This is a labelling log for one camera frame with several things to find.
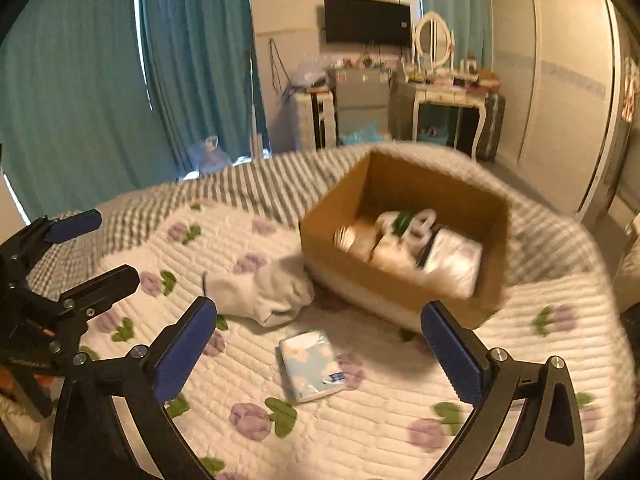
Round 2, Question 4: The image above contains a cream fluffy cloth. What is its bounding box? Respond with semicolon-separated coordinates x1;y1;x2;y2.
332;223;416;273

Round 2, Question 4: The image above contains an oval vanity mirror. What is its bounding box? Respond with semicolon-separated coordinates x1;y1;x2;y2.
412;11;456;72

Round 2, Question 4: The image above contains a teal curtain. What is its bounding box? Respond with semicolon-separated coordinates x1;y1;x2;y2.
1;0;268;218
422;0;492;67

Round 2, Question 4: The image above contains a large white sock pair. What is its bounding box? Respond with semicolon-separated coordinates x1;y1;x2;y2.
203;255;314;327

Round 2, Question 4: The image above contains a black wall television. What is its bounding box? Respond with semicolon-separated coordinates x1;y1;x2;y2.
323;0;411;48

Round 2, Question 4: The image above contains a white sliding wardrobe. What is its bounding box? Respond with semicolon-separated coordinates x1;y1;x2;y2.
490;0;623;218

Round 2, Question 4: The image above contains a white suitcase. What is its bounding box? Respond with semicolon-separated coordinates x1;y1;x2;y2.
291;91;337;152

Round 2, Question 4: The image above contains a white green plush toy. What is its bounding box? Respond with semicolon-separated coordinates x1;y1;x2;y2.
375;208;437;256

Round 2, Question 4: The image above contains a teal curtain right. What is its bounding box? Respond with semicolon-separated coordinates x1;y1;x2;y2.
422;0;492;67

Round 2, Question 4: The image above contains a white dressing table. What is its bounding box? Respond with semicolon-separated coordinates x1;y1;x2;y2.
388;82;506;162

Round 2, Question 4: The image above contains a grey checked bed sheet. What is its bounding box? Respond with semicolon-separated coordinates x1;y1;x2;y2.
28;142;612;299

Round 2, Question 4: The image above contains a white packet with print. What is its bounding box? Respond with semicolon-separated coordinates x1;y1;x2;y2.
423;228;483;299

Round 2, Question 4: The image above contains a blue tissue pack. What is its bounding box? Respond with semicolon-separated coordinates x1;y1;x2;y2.
279;330;346;403

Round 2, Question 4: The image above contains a left hand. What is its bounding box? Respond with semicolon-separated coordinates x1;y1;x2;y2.
1;366;53;416

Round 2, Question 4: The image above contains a teal curtain left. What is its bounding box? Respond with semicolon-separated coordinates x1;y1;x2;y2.
1;0;268;218

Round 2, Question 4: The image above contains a water jug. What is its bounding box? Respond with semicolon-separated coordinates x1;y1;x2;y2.
188;136;232;176

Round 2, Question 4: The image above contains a brown cardboard box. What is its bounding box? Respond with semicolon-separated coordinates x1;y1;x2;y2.
299;150;509;330

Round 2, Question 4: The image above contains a small grey fridge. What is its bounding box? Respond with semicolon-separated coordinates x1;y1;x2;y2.
332;68;390;138

